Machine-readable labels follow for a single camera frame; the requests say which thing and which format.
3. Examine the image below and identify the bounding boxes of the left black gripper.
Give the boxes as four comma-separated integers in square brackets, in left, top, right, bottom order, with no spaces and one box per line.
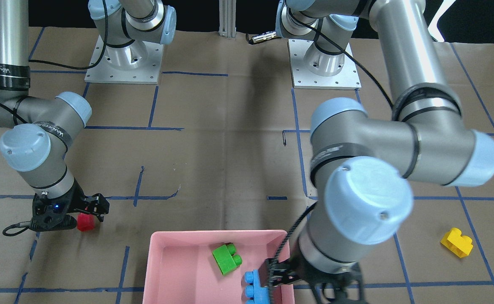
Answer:
[258,255,363,304]

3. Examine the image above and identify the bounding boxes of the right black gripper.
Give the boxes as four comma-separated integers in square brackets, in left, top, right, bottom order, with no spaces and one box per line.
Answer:
[29,181,110,232]

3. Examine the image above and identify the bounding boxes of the blue toy block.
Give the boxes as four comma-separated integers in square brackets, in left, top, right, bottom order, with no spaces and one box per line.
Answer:
[243,270,270,304]

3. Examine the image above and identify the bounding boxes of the green toy block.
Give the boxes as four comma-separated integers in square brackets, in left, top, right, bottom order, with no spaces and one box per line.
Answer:
[212,243,243,276]

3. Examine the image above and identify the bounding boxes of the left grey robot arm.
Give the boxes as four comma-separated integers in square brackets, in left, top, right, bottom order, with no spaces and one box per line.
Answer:
[259,0,494,304]

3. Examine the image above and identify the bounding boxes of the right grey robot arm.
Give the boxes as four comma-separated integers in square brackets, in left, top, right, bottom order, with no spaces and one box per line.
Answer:
[0,0,177,236]

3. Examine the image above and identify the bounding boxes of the pink plastic box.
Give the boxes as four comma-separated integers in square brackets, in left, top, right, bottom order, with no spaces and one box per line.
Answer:
[142,230,295,304]

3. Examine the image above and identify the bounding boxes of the red toy block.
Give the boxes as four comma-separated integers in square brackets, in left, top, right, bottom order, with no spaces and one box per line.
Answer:
[76,212,96,232]

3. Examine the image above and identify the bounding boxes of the yellow toy block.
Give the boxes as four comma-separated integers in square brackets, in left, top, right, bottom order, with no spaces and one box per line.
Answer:
[440,227,474,258]

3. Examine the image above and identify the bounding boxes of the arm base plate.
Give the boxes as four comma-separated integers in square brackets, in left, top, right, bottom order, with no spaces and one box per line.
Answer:
[289,40,362,90]
[85,41,164,85]

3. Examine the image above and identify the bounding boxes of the aluminium frame post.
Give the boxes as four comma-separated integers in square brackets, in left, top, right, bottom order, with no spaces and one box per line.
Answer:
[218,0,237,40]

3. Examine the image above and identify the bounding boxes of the metal cable connector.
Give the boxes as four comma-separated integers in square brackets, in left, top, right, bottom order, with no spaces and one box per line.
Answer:
[245,31,280,46]

